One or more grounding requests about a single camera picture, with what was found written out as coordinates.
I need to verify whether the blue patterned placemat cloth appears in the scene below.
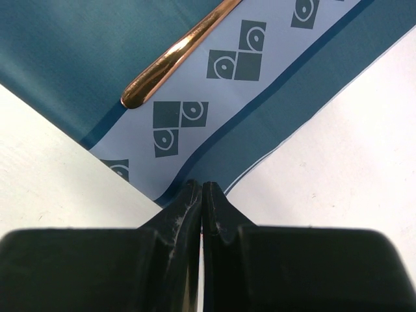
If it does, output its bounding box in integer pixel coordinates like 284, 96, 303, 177
0, 0, 416, 235

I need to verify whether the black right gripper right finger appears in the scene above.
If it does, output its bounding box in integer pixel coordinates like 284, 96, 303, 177
202, 182, 411, 311

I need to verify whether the copper spoon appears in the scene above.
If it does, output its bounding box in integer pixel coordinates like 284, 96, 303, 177
120, 0, 241, 109

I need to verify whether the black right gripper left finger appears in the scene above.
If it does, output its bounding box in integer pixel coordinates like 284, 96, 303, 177
1, 180, 202, 311

